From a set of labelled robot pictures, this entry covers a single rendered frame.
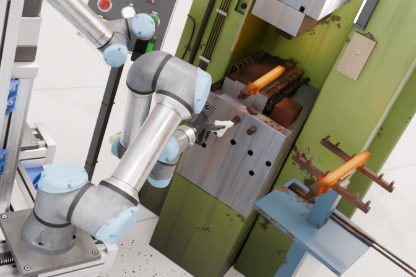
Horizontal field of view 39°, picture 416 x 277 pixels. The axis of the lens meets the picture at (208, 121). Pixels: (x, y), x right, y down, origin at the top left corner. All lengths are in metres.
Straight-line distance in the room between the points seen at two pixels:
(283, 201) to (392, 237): 1.63
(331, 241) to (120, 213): 0.97
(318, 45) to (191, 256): 1.14
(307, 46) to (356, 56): 0.49
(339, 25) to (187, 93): 1.24
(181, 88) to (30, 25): 0.42
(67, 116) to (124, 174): 2.11
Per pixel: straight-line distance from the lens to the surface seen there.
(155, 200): 3.06
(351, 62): 2.33
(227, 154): 2.46
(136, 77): 1.66
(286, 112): 2.34
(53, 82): 3.91
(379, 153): 2.93
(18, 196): 1.94
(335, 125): 2.45
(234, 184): 2.50
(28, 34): 1.53
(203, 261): 2.80
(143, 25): 1.93
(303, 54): 2.78
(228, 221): 2.61
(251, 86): 2.34
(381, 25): 2.29
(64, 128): 3.52
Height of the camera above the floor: 2.04
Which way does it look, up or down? 31 degrees down
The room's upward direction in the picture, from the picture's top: 21 degrees clockwise
